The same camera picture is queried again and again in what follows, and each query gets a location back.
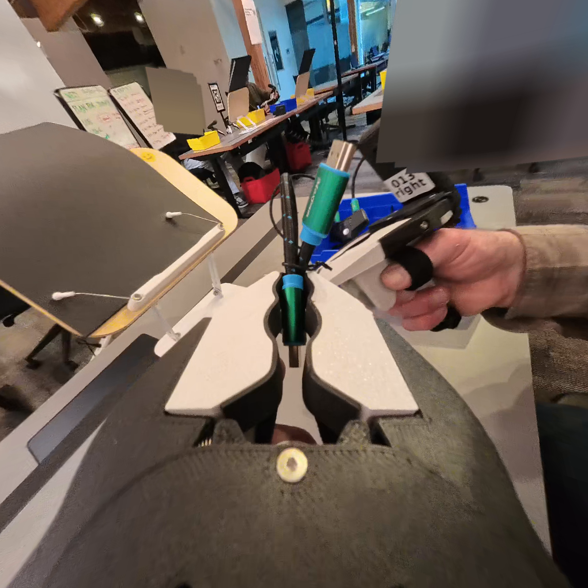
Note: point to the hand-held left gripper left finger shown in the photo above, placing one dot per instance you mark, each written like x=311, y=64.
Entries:
x=220, y=367

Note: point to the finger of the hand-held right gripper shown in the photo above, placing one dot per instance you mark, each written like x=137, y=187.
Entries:
x=367, y=266

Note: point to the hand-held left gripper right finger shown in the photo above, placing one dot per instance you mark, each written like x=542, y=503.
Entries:
x=363, y=363

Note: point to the black hdmi switch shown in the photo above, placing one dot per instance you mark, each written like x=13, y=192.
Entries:
x=349, y=227

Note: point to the person's right forearm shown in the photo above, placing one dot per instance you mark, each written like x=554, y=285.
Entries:
x=556, y=266

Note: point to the person's right hand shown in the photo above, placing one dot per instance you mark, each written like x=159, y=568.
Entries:
x=478, y=271

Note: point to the blue plastic bin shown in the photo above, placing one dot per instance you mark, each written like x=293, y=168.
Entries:
x=464, y=207

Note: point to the white laptop stand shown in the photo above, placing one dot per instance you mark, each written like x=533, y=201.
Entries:
x=175, y=271

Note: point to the black floor lamp pole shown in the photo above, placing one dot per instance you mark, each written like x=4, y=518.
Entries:
x=340, y=64

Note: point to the wooden desk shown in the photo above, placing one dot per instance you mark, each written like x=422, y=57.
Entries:
x=248, y=133

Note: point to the wooden board with black surface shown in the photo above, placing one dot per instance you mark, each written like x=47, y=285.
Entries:
x=92, y=220

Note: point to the small yellow bin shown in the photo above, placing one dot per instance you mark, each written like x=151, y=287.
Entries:
x=204, y=141

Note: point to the whiteboard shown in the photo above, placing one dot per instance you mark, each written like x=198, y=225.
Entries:
x=96, y=115
x=142, y=112

